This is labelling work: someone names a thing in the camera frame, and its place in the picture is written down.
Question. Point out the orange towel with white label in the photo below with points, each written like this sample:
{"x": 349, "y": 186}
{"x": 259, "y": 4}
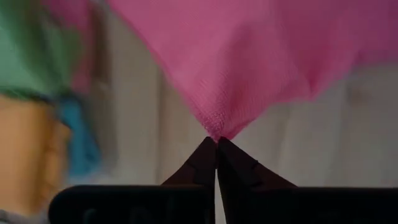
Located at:
{"x": 28, "y": 155}

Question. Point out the green microfiber towel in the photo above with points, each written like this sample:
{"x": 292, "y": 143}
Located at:
{"x": 34, "y": 46}

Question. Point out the blue microfiber towel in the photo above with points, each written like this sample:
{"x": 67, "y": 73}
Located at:
{"x": 81, "y": 137}

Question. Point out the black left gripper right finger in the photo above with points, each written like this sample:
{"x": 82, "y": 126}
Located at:
{"x": 245, "y": 174}

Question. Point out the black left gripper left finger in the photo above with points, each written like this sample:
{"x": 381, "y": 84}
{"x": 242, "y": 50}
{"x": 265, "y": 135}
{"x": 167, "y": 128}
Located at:
{"x": 199, "y": 168}

